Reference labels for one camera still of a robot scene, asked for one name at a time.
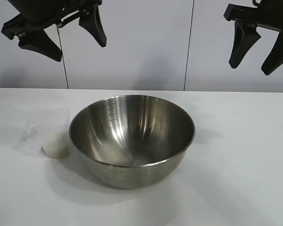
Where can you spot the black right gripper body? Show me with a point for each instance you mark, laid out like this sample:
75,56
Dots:
268,16

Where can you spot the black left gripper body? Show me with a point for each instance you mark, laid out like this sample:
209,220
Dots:
42,11

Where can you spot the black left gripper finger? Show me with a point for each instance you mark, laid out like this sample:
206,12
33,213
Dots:
41,44
94,24

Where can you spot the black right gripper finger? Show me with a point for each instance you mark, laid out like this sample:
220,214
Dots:
280,51
244,42

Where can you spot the clear plastic measuring cup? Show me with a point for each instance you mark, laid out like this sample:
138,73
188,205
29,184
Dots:
49,127

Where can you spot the white rice grains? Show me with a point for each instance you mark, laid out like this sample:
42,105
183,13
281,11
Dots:
56,149

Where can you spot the stainless steel mixing bowl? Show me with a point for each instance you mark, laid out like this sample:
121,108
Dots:
132,141

